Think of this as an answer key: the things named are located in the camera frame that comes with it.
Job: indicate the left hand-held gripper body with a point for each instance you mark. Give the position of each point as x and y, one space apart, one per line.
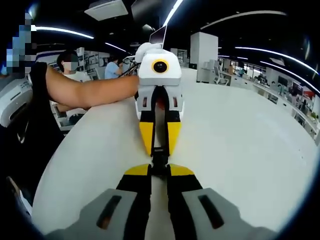
160 77

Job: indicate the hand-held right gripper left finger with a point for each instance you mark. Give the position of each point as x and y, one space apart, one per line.
112 215

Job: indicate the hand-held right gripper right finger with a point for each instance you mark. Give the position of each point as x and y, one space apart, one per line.
205 215

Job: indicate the open silver laptop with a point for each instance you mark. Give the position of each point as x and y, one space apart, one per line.
158 36

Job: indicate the white office chair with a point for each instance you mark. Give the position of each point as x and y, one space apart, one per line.
221 76

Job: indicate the long ceiling light strip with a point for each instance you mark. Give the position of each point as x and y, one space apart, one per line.
173 11

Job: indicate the ceiling air conditioner unit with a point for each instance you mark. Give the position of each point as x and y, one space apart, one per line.
106 8

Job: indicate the person's black shirt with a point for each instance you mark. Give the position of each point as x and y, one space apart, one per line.
42 105

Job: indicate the row of white office desks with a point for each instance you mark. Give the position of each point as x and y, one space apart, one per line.
277 95

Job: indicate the white worn device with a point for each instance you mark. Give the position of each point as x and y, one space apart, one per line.
12 100

